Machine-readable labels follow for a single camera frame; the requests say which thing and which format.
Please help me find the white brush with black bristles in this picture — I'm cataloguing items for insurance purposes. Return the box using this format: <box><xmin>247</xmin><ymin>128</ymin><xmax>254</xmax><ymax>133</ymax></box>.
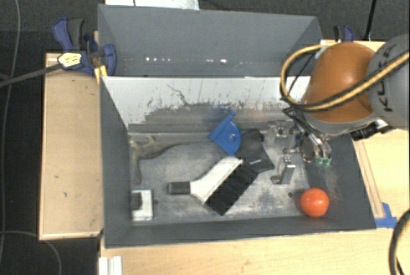
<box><xmin>166</xmin><ymin>156</ymin><xmax>259</xmax><ymax>217</ymax></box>

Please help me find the blue quarter-round plastic piece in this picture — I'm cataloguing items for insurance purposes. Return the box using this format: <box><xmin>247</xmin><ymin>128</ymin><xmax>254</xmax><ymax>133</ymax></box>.
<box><xmin>208</xmin><ymin>111</ymin><xmax>243</xmax><ymax>158</ymax></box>

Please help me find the grey-brown forked piece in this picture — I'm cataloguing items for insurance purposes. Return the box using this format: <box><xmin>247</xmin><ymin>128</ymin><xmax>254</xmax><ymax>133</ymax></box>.
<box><xmin>128</xmin><ymin>134</ymin><xmax>181</xmax><ymax>185</ymax></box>

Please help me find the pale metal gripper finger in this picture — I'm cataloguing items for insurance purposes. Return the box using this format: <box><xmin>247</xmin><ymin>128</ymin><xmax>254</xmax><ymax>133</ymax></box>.
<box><xmin>271</xmin><ymin>154</ymin><xmax>297</xmax><ymax>185</ymax></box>
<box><xmin>265</xmin><ymin>120</ymin><xmax>291</xmax><ymax>144</ymax></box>

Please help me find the grey metal bin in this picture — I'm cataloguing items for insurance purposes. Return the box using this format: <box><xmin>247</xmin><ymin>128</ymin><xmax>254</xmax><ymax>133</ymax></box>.
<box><xmin>97</xmin><ymin>3</ymin><xmax>377</xmax><ymax>249</ymax></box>

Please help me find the orange ball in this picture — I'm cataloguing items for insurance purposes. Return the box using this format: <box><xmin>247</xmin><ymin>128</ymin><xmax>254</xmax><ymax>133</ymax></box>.
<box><xmin>299</xmin><ymin>187</ymin><xmax>331</xmax><ymax>219</ymax></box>

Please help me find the black cylinder on white bracket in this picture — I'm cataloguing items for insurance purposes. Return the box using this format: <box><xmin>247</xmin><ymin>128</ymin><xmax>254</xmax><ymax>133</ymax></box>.
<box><xmin>350</xmin><ymin>119</ymin><xmax>393</xmax><ymax>142</ymax></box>

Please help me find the pale wood board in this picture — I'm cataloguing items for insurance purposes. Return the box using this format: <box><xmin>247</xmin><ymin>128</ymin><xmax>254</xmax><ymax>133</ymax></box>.
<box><xmin>38</xmin><ymin>51</ymin><xmax>105</xmax><ymax>241</ymax></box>

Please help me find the black flat pouch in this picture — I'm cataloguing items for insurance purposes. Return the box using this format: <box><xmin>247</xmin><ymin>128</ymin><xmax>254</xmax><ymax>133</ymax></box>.
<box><xmin>238</xmin><ymin>129</ymin><xmax>275</xmax><ymax>174</ymax></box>

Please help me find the white and black square box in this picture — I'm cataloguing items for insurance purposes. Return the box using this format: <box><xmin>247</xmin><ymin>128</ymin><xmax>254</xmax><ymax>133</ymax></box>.
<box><xmin>130</xmin><ymin>188</ymin><xmax>155</xmax><ymax>222</ymax></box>

